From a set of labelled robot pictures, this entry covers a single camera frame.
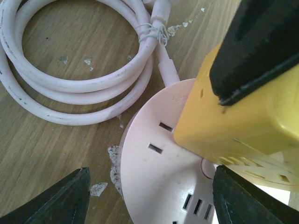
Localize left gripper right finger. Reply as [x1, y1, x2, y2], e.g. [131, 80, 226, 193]
[213, 165, 299, 224]

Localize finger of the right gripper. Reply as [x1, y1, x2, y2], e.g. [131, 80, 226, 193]
[209, 0, 299, 105]

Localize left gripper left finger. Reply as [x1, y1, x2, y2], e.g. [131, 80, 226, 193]
[0, 168, 91, 224]

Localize yellow cube socket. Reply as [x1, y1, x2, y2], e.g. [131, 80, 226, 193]
[174, 47, 299, 192]

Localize pink round socket base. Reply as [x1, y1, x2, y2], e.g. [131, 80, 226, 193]
[120, 79, 227, 224]

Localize pink cable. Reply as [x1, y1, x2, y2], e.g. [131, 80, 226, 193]
[0, 0, 180, 126]

